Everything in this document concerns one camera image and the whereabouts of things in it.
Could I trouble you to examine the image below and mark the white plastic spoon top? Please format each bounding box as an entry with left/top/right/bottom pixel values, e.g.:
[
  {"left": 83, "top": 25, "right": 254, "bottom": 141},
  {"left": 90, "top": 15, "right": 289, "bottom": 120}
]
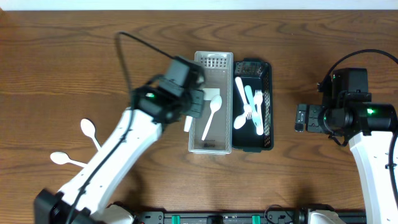
[{"left": 201, "top": 95, "right": 223, "bottom": 141}]

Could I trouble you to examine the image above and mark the white plastic spoon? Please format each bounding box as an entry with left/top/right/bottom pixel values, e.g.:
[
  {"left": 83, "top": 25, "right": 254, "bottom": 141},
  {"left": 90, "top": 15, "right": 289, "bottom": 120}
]
[
  {"left": 201, "top": 95, "right": 223, "bottom": 141},
  {"left": 50, "top": 151, "right": 86, "bottom": 167},
  {"left": 183, "top": 116, "right": 193, "bottom": 133},
  {"left": 80, "top": 118, "right": 101, "bottom": 151},
  {"left": 233, "top": 76, "right": 253, "bottom": 130}
]

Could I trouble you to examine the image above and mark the white plastic fork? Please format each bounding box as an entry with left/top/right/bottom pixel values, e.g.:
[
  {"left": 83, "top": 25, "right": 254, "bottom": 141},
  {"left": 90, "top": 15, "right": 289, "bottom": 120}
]
[
  {"left": 254, "top": 90, "right": 264, "bottom": 135},
  {"left": 244, "top": 85, "right": 262, "bottom": 128}
]

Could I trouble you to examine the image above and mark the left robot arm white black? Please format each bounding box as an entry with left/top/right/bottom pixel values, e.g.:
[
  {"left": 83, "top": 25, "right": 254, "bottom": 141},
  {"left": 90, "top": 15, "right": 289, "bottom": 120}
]
[{"left": 34, "top": 57, "right": 206, "bottom": 223}]

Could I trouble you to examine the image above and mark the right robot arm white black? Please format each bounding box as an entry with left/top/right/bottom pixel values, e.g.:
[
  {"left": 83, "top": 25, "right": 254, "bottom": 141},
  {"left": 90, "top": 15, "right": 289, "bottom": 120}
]
[{"left": 295, "top": 68, "right": 397, "bottom": 223}]

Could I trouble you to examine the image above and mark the white label sticker in basket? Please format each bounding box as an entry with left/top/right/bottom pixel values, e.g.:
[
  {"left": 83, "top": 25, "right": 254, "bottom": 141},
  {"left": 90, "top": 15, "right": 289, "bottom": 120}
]
[{"left": 203, "top": 88, "right": 220, "bottom": 101}]

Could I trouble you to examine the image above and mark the translucent white plastic basket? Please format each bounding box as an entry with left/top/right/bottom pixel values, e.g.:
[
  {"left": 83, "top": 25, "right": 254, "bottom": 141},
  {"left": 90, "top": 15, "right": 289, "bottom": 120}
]
[{"left": 188, "top": 51, "right": 233, "bottom": 154}]

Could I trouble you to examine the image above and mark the dark green plastic basket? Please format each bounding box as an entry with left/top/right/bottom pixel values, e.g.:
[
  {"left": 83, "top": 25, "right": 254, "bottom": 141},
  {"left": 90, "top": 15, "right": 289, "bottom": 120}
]
[{"left": 232, "top": 58, "right": 274, "bottom": 152}]

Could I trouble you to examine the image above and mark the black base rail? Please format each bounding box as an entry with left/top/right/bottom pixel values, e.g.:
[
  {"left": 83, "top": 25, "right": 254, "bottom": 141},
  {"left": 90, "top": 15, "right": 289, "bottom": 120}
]
[{"left": 105, "top": 203, "right": 368, "bottom": 224}]

